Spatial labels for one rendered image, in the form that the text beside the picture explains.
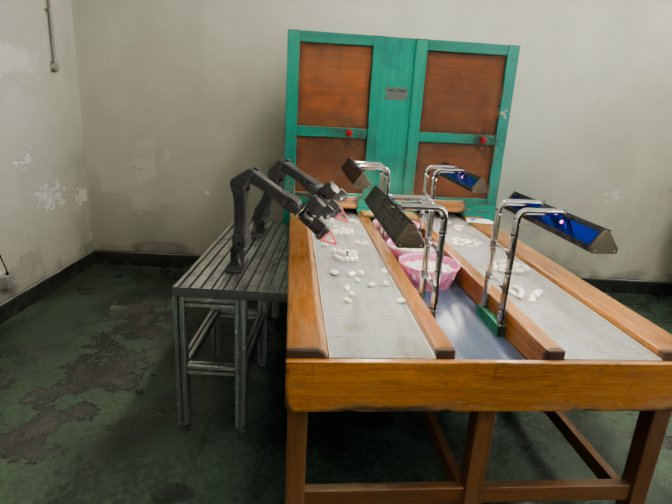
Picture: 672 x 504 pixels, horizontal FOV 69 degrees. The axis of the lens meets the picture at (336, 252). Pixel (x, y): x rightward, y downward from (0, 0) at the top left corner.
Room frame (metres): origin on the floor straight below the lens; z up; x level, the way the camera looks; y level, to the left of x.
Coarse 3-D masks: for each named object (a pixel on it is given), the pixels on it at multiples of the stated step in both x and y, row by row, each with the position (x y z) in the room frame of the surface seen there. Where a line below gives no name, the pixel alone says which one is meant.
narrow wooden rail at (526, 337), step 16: (432, 240) 2.49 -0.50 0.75; (448, 256) 2.21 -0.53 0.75; (464, 272) 1.99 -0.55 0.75; (464, 288) 1.96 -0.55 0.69; (480, 288) 1.80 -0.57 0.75; (496, 288) 1.77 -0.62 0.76; (496, 304) 1.64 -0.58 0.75; (512, 304) 1.62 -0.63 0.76; (512, 320) 1.51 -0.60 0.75; (528, 320) 1.48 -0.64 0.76; (512, 336) 1.49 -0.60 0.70; (528, 336) 1.39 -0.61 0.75; (544, 336) 1.37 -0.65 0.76; (528, 352) 1.38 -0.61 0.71; (544, 352) 1.29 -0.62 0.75; (560, 352) 1.28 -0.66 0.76
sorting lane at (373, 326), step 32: (352, 224) 2.79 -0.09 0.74; (320, 256) 2.13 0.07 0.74; (320, 288) 1.73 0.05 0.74; (352, 288) 1.75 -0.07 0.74; (384, 288) 1.77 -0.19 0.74; (352, 320) 1.46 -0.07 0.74; (384, 320) 1.47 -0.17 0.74; (352, 352) 1.25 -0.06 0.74; (384, 352) 1.26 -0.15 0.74; (416, 352) 1.27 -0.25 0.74
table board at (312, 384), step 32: (288, 384) 1.18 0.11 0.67; (320, 384) 1.19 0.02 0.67; (352, 384) 1.20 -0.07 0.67; (384, 384) 1.20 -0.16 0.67; (416, 384) 1.21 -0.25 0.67; (448, 384) 1.22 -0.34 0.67; (480, 384) 1.23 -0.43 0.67; (512, 384) 1.24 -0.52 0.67; (544, 384) 1.25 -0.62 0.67; (576, 384) 1.26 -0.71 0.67; (608, 384) 1.27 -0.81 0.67; (640, 384) 1.28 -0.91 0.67
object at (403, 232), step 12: (372, 192) 1.87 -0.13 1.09; (372, 204) 1.75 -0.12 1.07; (384, 204) 1.62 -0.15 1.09; (384, 216) 1.54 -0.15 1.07; (396, 216) 1.43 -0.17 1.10; (384, 228) 1.47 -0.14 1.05; (396, 228) 1.36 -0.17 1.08; (408, 228) 1.29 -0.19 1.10; (396, 240) 1.30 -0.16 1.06; (408, 240) 1.29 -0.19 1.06; (420, 240) 1.30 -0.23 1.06
